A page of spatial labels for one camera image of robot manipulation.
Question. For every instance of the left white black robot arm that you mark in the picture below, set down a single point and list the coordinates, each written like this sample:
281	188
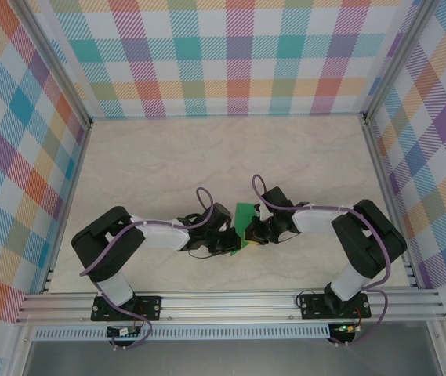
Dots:
164	237

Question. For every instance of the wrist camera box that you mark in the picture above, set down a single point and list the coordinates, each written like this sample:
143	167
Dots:
225	224
263	211

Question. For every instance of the aluminium table side rail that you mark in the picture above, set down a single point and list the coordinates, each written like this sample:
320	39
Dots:
74	174
382	176

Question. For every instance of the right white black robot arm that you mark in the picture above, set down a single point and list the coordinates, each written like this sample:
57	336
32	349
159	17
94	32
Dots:
312	223

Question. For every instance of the small green-lit circuit board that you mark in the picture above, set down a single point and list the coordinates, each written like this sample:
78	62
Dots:
346	328

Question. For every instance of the grey metal shelf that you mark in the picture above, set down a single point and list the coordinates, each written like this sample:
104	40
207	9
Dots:
226	358

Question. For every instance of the aluminium frame post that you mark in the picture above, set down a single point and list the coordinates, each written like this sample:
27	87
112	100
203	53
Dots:
62	66
395	58

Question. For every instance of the long aluminium mounting rail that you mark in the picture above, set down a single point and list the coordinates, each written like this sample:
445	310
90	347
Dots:
226	305

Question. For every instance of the green paper sheet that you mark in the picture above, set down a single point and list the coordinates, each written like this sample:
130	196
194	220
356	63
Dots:
242	219

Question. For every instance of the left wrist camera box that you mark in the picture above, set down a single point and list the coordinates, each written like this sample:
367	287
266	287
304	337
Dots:
225	224

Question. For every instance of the small black circuit board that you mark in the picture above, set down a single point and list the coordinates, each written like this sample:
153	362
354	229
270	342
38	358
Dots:
122	332

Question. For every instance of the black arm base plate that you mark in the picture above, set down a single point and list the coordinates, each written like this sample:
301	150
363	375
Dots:
310	307
152	307

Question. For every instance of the aluminium frame leg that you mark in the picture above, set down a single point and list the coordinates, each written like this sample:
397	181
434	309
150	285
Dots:
440	348
20	352

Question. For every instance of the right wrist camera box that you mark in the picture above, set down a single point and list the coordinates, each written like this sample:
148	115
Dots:
263	211

